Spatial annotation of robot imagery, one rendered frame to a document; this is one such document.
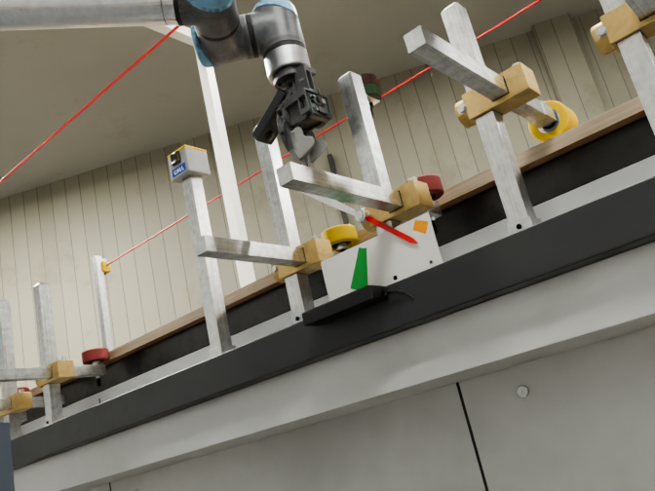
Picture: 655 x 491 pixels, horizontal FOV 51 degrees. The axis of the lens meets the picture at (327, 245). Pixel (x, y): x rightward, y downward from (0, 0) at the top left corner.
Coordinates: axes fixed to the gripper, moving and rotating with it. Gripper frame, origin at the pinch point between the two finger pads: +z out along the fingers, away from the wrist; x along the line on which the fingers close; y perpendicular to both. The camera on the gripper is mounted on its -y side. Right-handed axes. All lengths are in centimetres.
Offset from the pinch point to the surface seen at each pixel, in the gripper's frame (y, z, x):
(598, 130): 48, 10, 25
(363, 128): 11.7, -4.9, 6.2
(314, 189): 14.7, 13.8, -17.9
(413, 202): 18.4, 14.0, 5.4
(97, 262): -244, -80, 115
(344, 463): -29, 55, 28
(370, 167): 11.1, 3.4, 6.1
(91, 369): -109, 12, 18
